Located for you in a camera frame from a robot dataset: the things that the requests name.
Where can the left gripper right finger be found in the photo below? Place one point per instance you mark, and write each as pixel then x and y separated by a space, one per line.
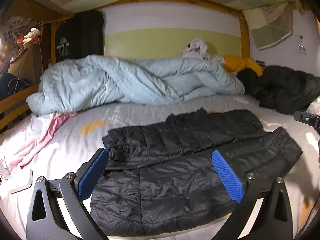
pixel 274 220

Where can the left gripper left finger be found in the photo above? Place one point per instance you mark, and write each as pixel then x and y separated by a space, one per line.
pixel 45 220

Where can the black quilted down jacket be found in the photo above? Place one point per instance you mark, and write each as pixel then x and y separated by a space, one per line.
pixel 160 177

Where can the black coat pile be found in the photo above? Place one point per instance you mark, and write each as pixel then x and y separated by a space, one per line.
pixel 281 88

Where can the pink cloth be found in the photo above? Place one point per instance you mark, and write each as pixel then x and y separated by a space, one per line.
pixel 20 144

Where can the grey printed bed sheet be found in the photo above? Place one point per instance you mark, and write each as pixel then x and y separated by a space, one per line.
pixel 79 137

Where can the orange yellow pillow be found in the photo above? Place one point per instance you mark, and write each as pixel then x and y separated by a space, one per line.
pixel 236 64

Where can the patchwork hanging cloth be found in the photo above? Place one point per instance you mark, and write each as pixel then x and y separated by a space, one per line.
pixel 270 24

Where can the white crumpled garment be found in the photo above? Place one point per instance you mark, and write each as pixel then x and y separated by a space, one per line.
pixel 197 49

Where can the light blue duvet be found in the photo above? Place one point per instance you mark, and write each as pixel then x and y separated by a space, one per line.
pixel 76 85

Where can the plush toy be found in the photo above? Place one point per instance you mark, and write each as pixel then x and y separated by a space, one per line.
pixel 31 38

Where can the black hanging bag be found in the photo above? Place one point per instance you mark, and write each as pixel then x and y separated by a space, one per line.
pixel 80 36

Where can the wooden bed frame post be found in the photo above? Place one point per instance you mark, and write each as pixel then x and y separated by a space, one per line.
pixel 245 42

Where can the wooden bed rail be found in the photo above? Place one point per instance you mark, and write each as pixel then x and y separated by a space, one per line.
pixel 15 108

